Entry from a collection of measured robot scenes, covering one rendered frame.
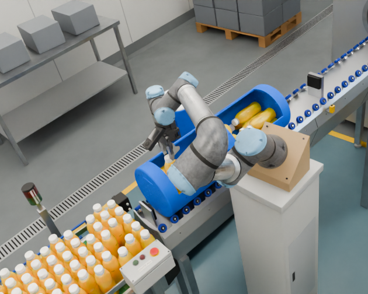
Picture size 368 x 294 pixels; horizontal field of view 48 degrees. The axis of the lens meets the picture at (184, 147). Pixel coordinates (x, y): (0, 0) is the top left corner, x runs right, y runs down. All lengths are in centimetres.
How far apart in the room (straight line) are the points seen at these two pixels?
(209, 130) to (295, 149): 61
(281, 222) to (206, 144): 72
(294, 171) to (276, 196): 13
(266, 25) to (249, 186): 370
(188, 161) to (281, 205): 62
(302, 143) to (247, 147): 27
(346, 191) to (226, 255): 106
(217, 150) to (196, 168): 8
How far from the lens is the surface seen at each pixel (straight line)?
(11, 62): 432
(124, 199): 218
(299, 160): 181
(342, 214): 329
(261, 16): 531
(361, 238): 316
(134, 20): 592
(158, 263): 175
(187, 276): 243
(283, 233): 193
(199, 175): 129
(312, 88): 276
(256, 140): 164
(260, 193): 183
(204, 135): 128
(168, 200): 191
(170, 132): 181
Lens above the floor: 248
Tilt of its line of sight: 38 degrees down
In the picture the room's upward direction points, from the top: 14 degrees counter-clockwise
